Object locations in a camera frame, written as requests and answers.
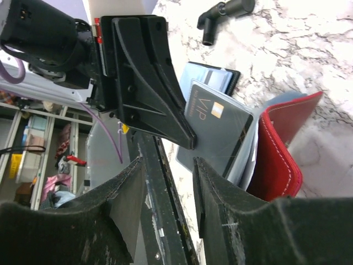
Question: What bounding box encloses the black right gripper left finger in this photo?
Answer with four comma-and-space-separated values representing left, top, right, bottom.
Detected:
1, 157, 145, 264

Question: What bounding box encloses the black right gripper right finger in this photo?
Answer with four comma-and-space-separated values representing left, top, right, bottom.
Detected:
192, 157, 352, 264

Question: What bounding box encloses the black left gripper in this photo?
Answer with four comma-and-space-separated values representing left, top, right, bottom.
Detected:
73, 15, 196, 150

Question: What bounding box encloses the red leather card holder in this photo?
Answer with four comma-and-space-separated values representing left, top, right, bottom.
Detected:
175, 78, 324, 202

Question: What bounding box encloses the black leather card holder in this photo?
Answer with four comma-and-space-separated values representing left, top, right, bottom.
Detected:
179, 61, 240, 101

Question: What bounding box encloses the black VIP credit card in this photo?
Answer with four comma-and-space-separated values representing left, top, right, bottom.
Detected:
177, 81, 254, 182

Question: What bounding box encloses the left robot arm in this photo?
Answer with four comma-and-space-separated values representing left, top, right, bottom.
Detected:
1, 1, 196, 149

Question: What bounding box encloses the black T-shaped tool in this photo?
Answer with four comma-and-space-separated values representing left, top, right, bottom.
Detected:
197, 0, 255, 46

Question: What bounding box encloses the black mounting base rail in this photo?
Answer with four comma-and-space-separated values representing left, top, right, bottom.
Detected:
127, 131, 199, 264

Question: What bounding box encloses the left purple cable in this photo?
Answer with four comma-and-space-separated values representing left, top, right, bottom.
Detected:
0, 57, 124, 164

